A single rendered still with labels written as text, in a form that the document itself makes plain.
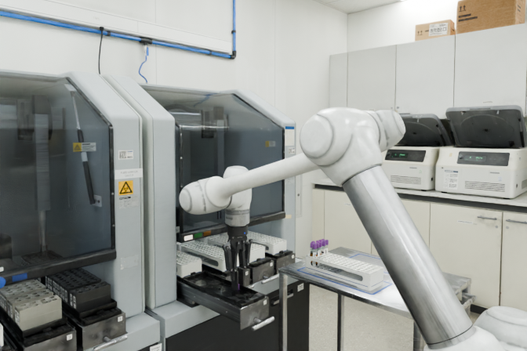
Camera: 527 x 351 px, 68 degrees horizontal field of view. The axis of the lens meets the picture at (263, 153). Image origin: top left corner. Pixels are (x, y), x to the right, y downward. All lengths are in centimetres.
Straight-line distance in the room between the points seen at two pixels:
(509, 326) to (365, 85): 321
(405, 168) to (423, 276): 266
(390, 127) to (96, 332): 104
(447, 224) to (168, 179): 247
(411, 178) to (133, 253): 255
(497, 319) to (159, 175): 109
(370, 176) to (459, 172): 250
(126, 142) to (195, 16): 181
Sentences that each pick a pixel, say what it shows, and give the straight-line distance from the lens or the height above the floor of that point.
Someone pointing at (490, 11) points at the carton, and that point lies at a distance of 377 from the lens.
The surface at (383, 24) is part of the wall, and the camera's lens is 444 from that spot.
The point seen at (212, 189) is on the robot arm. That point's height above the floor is 120.
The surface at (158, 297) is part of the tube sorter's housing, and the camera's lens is 158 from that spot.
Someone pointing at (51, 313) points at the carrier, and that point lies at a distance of 140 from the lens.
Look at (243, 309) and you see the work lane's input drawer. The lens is 138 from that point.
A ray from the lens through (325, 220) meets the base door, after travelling 399.
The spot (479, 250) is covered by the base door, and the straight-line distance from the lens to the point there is 341.
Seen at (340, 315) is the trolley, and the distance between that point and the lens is 211.
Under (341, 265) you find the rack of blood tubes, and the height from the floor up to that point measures 88.
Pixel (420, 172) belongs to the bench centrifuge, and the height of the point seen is 105.
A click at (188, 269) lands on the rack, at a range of 164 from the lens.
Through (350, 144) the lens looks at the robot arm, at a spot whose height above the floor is 135.
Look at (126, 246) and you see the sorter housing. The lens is 145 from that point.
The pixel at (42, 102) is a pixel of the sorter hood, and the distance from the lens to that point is 144.
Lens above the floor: 138
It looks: 3 degrees down
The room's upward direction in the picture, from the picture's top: straight up
